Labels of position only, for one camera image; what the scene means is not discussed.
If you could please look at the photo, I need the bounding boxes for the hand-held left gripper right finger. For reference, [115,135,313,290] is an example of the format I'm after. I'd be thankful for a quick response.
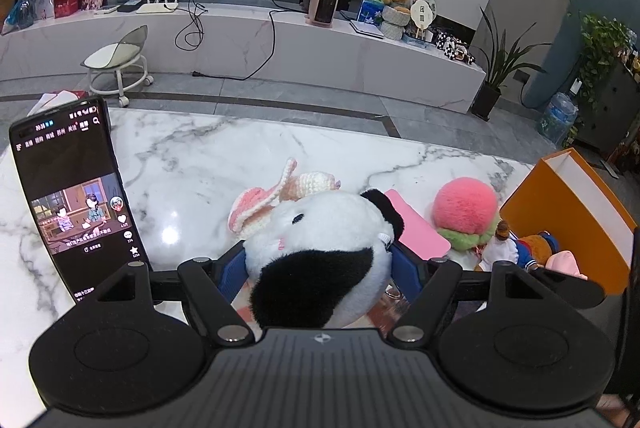
[387,240,607,344]

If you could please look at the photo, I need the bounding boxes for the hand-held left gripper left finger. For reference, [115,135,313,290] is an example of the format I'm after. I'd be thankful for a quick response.
[100,240,256,344]

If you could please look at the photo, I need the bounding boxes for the pink notebook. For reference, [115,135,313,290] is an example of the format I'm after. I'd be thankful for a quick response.
[384,189,451,259]

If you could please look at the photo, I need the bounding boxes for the pink peach plush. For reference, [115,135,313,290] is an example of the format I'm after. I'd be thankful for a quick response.
[426,176,501,253]

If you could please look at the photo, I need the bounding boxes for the black and white panda plush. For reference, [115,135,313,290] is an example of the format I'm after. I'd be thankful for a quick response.
[244,189,407,329]

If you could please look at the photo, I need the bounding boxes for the pink and white crocheted toy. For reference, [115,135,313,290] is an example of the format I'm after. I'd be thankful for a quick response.
[227,158,342,240]

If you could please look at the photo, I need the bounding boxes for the orange box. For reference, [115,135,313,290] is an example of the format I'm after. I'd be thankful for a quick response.
[500,147,638,296]

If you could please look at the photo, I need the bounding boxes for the small doll in white dress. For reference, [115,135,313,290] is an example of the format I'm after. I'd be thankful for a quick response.
[472,220,521,271]

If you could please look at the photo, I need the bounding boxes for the brown bear plush sailor outfit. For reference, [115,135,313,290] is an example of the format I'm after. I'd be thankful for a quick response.
[515,232,558,271]

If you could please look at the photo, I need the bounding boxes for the light pink plush toy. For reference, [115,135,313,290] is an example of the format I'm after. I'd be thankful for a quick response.
[545,250,588,281]

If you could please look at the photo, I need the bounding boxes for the potted plant in black pot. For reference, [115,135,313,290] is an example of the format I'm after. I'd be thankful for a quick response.
[470,5,551,121]

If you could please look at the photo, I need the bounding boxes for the black smartphone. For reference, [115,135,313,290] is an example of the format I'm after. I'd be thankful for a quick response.
[9,96,153,306]

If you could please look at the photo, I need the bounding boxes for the blue water bottle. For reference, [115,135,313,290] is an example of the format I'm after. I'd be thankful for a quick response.
[537,92,578,144]

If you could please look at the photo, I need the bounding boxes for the grey laptop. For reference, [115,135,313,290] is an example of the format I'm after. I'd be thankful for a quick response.
[349,19,385,40]

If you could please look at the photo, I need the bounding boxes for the pink and white papers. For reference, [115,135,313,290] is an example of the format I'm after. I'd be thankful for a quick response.
[25,90,91,116]

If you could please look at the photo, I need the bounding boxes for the white rolling stool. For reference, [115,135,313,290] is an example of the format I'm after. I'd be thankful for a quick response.
[82,25,155,105]

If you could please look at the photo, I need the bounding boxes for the round paper fan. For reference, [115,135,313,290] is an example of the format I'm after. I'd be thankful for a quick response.
[410,0,443,44]

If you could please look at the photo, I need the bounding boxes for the dark cabinet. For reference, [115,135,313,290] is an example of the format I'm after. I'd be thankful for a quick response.
[575,58,640,159]

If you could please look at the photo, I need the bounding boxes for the green and blue printed box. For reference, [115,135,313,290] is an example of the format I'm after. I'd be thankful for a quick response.
[357,0,388,26]

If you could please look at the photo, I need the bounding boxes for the pink space heater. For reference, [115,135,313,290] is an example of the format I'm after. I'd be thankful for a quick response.
[306,0,343,28]

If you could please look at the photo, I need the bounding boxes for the leafy plant on cabinet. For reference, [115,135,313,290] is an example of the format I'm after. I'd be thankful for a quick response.
[577,13,631,109]

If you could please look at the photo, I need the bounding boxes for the blue plastic bag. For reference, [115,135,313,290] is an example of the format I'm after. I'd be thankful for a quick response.
[2,0,36,34]

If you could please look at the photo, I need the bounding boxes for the black heater power cable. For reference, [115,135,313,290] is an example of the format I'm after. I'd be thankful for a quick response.
[192,0,312,79]

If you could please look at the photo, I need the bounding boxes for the black router cable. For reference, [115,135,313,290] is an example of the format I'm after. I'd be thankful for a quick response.
[175,0,208,50]

